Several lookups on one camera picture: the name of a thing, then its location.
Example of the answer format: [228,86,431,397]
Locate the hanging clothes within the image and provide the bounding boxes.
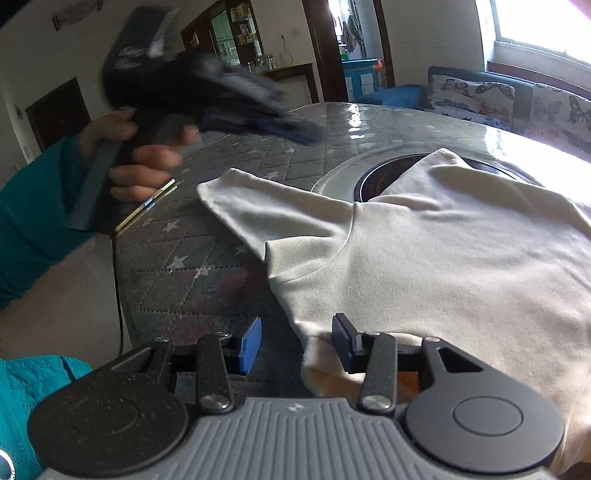
[339,14,365,54]

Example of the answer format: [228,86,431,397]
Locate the wall lamp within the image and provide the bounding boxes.
[52,0,105,31]

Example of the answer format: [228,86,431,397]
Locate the wooden sideboard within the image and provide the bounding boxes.
[240,62,321,104]

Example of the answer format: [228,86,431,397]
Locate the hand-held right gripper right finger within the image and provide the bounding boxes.
[331,313,488,412]

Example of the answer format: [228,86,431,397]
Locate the blue sofa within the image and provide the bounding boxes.
[355,66,591,153]

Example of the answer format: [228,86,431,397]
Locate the cream long-sleeved top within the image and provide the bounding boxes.
[196,148,591,476]

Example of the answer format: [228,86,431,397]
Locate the dark wooden door frame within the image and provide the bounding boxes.
[302,0,397,103]

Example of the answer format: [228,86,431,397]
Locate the window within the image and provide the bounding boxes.
[475,0,591,65]

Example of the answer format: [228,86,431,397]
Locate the black round induction cooker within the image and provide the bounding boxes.
[358,154,532,204]

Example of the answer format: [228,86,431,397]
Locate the butterfly print cushion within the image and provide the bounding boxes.
[427,76,515,123]
[526,83,591,160]

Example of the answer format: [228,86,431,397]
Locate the person's teal clothing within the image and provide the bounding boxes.
[0,355,93,480]

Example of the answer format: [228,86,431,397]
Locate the dark wooden door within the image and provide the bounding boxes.
[25,78,90,153]

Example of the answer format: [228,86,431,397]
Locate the blue and white cabinet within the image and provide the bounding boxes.
[344,58,384,100]

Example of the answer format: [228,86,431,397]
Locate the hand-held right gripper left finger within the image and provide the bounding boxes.
[108,316,263,415]

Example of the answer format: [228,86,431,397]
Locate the person's left hand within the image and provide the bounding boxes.
[78,107,201,203]

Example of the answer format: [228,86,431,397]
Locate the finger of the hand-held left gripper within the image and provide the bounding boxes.
[204,107,325,147]
[218,68,289,112]

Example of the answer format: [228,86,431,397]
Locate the wooden display cabinet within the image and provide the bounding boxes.
[181,0,265,70]

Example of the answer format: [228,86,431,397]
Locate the person's left forearm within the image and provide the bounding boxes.
[0,137,105,310]

